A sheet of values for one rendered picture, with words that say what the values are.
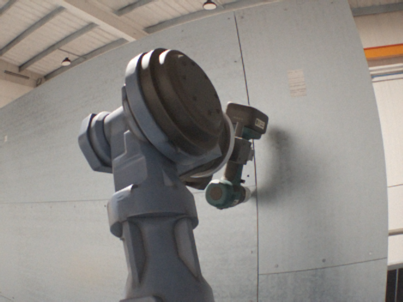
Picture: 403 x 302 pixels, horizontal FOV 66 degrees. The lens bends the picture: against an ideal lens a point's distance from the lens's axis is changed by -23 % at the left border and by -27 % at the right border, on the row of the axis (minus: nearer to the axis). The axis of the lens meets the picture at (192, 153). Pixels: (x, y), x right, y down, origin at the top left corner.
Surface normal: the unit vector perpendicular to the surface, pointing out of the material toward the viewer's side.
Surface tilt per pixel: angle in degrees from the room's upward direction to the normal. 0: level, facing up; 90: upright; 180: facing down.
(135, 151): 77
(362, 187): 90
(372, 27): 90
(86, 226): 90
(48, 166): 90
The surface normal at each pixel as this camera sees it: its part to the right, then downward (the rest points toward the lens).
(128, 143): -0.56, -0.32
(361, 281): -0.50, -0.11
